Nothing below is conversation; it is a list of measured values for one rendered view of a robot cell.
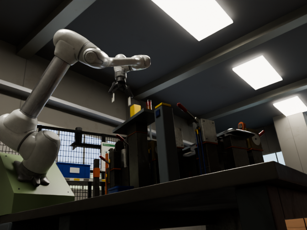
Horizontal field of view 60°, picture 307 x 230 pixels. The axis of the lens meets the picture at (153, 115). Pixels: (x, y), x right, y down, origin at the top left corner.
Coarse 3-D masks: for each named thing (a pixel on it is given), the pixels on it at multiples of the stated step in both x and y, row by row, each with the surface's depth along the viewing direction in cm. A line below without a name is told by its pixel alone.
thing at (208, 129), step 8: (200, 120) 130; (208, 120) 132; (200, 128) 129; (208, 128) 130; (200, 136) 128; (208, 136) 128; (216, 136) 131; (200, 144) 128; (208, 144) 127; (216, 144) 129; (200, 152) 128; (208, 152) 125; (216, 152) 128; (200, 160) 127; (208, 160) 123; (216, 160) 126; (200, 168) 124; (208, 168) 121; (216, 168) 123
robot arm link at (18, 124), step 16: (64, 32) 151; (64, 48) 149; (80, 48) 149; (64, 64) 152; (48, 80) 151; (32, 96) 150; (48, 96) 154; (16, 112) 149; (32, 112) 151; (0, 128) 147; (16, 128) 147; (32, 128) 153; (16, 144) 147
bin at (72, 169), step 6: (60, 162) 226; (66, 162) 229; (60, 168) 225; (66, 168) 228; (72, 168) 231; (78, 168) 235; (84, 168) 238; (66, 174) 226; (72, 174) 229; (78, 174) 233; (84, 174) 236
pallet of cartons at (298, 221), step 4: (288, 220) 519; (292, 220) 515; (296, 220) 511; (300, 220) 507; (304, 220) 509; (288, 224) 517; (292, 224) 513; (296, 224) 509; (300, 224) 506; (304, 224) 502; (288, 228) 515; (292, 228) 511; (296, 228) 507; (300, 228) 504; (304, 228) 500
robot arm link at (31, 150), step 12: (36, 132) 153; (48, 132) 151; (24, 144) 146; (36, 144) 146; (48, 144) 146; (60, 144) 155; (24, 156) 147; (36, 156) 146; (48, 156) 148; (36, 168) 148; (48, 168) 153
